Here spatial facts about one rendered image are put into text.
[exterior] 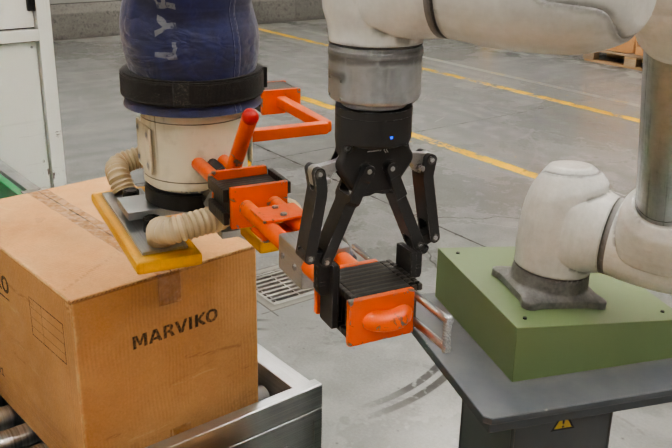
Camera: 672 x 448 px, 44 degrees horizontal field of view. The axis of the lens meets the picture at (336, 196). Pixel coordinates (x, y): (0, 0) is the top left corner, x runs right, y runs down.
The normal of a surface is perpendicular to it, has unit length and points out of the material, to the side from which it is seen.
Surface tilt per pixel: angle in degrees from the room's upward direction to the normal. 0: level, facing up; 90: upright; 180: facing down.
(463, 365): 0
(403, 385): 0
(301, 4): 89
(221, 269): 90
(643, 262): 117
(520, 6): 102
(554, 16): 107
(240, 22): 74
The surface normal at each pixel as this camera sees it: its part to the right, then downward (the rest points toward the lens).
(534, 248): -0.72, 0.20
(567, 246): -0.47, 0.31
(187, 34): 0.02, 0.07
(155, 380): 0.67, 0.25
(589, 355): 0.28, 0.32
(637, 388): 0.02, -0.94
